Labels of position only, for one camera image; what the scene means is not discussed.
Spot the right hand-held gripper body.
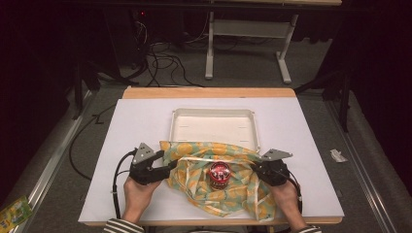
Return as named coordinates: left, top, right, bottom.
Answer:
left=258, top=148, right=293, bottom=187

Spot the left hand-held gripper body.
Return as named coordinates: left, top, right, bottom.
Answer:
left=128, top=142, right=163, bottom=186

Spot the green orange floral cloth bag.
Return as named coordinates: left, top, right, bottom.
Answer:
left=159, top=140, right=278, bottom=223

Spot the red can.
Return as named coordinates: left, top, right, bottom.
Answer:
left=207, top=160, right=232, bottom=191

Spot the white plastic tray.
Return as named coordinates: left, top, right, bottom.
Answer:
left=168, top=108, right=261, bottom=153

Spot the person's right hand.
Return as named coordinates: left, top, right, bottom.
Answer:
left=267, top=180, right=303, bottom=221

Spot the person's left hand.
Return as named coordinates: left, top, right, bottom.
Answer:
left=121, top=176, right=162, bottom=218

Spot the white table mat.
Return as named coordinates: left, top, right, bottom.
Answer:
left=78, top=97, right=345, bottom=225

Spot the crumpled white paper scrap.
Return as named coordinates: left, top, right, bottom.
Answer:
left=329, top=148, right=349, bottom=164

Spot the black metal stand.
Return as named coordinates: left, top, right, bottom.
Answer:
left=292, top=69, right=354, bottom=134
left=71, top=57, right=102, bottom=120

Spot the green yellow packet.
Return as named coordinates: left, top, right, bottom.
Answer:
left=0, top=195, right=35, bottom=233

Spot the right hand-held gripper black cable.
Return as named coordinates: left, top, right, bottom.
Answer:
left=285, top=170, right=304, bottom=216

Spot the hand-held gripper black cable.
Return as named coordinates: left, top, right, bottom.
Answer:
left=285, top=170, right=304, bottom=216
left=111, top=148, right=139, bottom=220

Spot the left hand-held gripper black cable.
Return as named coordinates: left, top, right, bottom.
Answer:
left=111, top=148, right=139, bottom=220

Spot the thin black floor cable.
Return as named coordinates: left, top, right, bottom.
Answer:
left=68, top=103, right=118, bottom=182

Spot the metal floor rail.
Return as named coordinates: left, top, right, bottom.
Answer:
left=16, top=90, right=94, bottom=233
left=325, top=99, right=392, bottom=233

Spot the tangle of black floor cables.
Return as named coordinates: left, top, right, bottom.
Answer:
left=127, top=18, right=206, bottom=88

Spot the white metal desk frame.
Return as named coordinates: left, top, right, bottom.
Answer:
left=204, top=11, right=299, bottom=85

